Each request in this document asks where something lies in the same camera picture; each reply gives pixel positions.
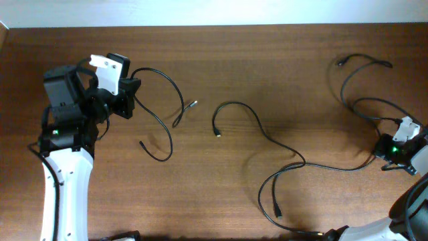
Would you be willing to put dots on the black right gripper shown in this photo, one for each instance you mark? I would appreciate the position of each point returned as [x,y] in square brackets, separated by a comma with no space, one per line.
[381,149]

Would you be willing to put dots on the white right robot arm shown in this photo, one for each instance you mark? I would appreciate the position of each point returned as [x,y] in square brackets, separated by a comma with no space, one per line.
[407,219]

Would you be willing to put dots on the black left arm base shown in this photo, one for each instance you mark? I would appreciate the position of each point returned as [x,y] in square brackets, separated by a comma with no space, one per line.
[127,236]

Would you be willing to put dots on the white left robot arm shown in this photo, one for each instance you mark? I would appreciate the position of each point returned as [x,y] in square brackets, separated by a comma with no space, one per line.
[81,97]

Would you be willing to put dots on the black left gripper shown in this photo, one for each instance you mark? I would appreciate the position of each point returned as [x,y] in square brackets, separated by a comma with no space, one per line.
[126,99]

